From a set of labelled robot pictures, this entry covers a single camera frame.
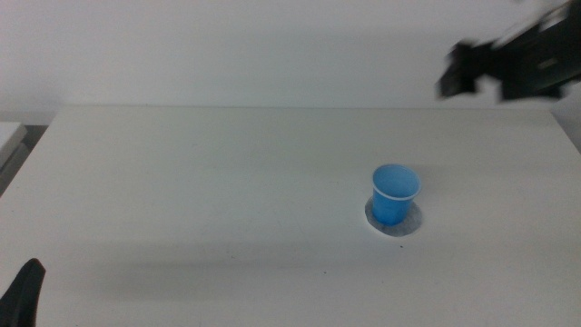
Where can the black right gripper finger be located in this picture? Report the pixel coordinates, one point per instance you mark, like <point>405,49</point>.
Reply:
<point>457,82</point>
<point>472,49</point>

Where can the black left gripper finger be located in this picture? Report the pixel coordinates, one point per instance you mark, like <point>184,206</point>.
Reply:
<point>20,295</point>

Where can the blue plastic cup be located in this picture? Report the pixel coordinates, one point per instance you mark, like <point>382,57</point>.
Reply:
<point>392,195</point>

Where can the round grey cup mat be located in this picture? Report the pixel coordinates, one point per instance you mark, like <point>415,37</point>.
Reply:
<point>410,224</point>

